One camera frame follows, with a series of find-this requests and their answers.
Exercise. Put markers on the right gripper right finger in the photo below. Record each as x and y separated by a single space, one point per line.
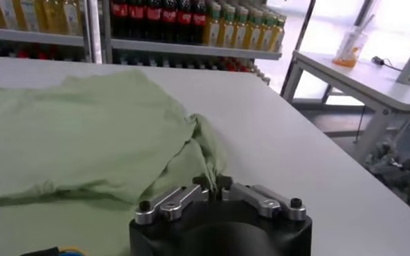
260 200

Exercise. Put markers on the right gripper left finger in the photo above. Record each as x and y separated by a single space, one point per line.
177 203

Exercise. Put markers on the green polo shirt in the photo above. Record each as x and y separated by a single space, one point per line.
69 139

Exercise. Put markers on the grey cloth pile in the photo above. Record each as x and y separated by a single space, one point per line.
399 174

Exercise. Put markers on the grey metal shelving unit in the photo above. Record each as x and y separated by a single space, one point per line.
190 49
94 31

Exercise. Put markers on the black slanted pole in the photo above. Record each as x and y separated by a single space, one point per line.
302 34

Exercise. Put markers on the clear cup orange content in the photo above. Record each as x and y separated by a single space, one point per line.
349 52

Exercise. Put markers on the red cap cola bottle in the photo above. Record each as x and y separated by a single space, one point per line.
184 17
198 19
153 13
119 10
136 11
170 15

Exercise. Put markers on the white metal frame table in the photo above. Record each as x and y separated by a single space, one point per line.
364 83

